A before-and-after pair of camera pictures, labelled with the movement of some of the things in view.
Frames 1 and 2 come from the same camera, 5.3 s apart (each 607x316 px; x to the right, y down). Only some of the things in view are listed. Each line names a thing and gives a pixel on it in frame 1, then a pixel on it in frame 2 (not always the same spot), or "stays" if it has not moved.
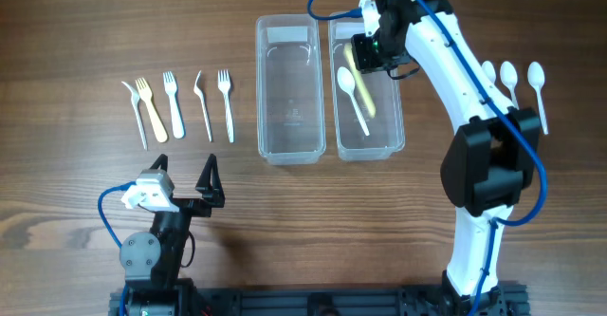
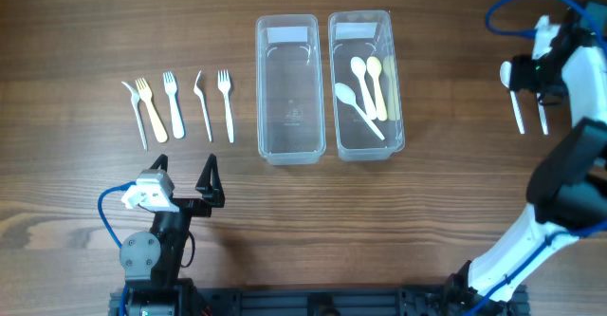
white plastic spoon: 347,82 to 346,94
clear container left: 289,88 stays
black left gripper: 212,194 stays
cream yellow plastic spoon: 358,76 to 374,66
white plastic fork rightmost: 224,83 stays
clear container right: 368,111 stays
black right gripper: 364,63 to 520,79
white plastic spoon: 508,76 stays
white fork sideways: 201,94 stays
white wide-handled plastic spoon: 488,69 to 359,66
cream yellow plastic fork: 145,93 stays
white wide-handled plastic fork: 170,83 stays
